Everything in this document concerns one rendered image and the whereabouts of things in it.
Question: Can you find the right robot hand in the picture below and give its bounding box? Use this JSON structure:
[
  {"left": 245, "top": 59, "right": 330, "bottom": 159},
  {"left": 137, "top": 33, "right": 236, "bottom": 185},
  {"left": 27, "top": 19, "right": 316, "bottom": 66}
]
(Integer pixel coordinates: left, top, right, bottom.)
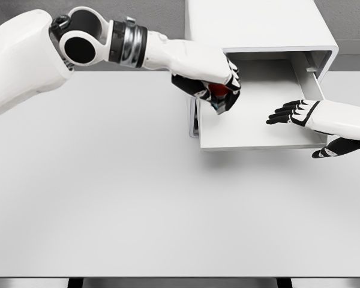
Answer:
[{"left": 265, "top": 100, "right": 360, "bottom": 160}]

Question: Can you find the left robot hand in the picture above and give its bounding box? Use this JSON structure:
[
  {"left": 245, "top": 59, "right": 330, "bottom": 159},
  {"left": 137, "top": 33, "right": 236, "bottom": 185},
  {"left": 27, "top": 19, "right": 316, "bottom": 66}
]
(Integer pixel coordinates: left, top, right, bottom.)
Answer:
[{"left": 171, "top": 41, "right": 242, "bottom": 116}]

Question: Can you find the red load switch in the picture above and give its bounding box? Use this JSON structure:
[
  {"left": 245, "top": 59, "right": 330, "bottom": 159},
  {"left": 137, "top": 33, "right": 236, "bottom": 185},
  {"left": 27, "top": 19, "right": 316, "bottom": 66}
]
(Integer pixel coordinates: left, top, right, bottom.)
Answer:
[{"left": 207, "top": 82, "right": 230, "bottom": 96}]

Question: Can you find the white cabinet drawer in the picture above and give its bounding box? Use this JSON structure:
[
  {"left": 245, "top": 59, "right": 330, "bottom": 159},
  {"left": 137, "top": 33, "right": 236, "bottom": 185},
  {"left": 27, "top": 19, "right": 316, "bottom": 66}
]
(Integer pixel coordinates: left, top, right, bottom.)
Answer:
[{"left": 195, "top": 51, "right": 333, "bottom": 152}]

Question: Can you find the white tabletop storage cabinet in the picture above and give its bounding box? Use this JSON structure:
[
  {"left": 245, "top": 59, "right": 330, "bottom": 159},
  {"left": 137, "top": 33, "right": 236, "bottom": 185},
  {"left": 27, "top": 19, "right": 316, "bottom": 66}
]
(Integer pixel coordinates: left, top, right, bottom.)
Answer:
[{"left": 184, "top": 0, "right": 340, "bottom": 139}]

